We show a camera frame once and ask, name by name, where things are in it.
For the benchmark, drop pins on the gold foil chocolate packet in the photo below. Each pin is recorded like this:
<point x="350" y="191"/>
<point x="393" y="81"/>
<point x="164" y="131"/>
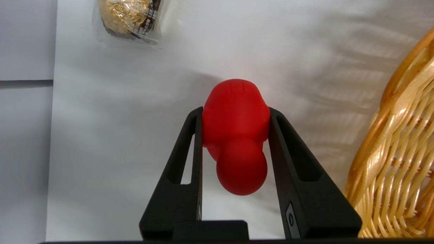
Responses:
<point x="129" y="17"/>

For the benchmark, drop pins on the yellow woven wicker basket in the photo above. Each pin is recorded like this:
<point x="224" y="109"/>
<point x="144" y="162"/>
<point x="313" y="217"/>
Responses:
<point x="400" y="162"/>

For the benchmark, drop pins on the red rubber duck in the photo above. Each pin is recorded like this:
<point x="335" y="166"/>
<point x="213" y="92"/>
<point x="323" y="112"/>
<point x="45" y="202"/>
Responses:
<point x="237" y="135"/>

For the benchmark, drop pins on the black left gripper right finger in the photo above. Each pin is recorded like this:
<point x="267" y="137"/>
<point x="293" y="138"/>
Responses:
<point x="312" y="203"/>

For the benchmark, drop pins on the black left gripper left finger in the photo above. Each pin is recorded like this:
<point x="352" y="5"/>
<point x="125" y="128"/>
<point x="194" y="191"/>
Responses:
<point x="179" y="200"/>

